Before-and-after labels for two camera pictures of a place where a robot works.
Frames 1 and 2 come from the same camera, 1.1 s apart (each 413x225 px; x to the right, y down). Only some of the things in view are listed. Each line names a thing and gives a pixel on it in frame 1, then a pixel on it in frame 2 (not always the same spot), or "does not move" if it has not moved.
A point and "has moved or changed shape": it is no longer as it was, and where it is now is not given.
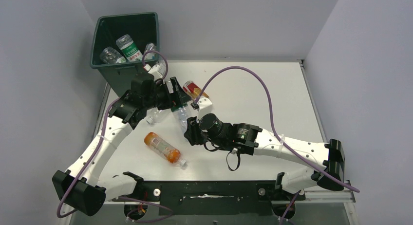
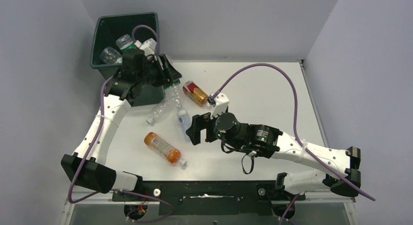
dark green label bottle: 181,112 has moved or changed shape
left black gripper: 171,98 -> 168,74
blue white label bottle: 110,55 does not move
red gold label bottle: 194,90 does not move
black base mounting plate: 212,198 does not move
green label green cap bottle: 128,47 does not move
